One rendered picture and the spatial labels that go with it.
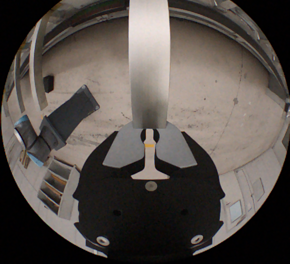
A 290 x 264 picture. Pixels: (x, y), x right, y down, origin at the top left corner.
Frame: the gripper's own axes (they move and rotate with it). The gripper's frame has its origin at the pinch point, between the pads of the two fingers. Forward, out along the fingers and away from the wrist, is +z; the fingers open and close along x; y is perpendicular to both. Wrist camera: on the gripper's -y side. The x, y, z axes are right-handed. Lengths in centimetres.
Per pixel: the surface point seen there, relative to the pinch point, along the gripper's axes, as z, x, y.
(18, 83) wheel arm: 2, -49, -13
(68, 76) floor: 83, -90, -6
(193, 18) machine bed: 65, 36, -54
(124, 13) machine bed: 65, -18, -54
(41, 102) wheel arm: 1.3, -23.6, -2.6
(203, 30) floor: 81, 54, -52
